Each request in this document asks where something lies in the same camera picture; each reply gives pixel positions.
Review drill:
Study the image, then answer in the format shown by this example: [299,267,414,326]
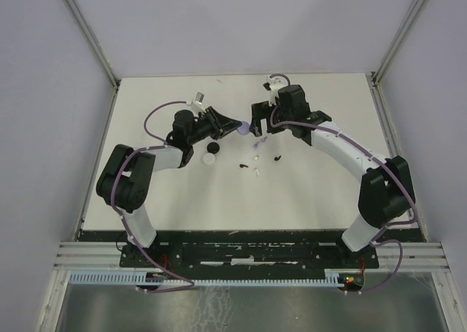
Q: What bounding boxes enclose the white slotted cable duct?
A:
[68,270,347,285]

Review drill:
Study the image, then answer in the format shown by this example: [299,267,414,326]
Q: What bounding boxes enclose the white earbud charging case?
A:
[202,153,216,166]

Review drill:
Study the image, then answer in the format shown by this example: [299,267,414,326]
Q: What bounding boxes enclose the aluminium frame rail front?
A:
[53,240,450,271]

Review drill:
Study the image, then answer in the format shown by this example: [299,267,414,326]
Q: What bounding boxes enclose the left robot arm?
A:
[96,107,242,266]

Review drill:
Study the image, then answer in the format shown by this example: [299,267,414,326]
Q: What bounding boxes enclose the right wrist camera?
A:
[263,74,290,107]

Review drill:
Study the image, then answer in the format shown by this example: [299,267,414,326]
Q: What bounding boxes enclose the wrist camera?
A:
[263,74,290,107]
[186,92,205,115]

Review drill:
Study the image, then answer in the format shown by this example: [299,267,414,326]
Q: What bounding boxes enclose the black earbud charging case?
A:
[207,142,220,155]

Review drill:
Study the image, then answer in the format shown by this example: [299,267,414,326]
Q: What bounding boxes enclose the right aluminium frame post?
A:
[371,0,430,87]

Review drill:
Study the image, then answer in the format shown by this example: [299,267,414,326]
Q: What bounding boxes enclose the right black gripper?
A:
[249,99,293,137]

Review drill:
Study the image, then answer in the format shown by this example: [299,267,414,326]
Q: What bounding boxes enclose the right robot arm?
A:
[250,80,415,267]

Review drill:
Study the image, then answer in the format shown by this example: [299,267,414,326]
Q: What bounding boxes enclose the left aluminium frame post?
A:
[63,0,120,88]

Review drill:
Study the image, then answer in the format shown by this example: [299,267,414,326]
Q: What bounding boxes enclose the purple earbud charging case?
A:
[236,121,250,136]

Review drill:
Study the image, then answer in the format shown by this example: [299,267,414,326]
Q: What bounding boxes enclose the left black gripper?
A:
[188,106,242,145]

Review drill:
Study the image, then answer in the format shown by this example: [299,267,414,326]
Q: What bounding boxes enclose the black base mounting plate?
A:
[120,242,379,271]

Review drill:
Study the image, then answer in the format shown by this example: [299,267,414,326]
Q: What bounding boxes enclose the aluminium frame post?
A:
[63,0,120,88]
[371,0,430,87]

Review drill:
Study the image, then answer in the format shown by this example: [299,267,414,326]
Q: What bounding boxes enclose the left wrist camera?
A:
[186,92,205,115]

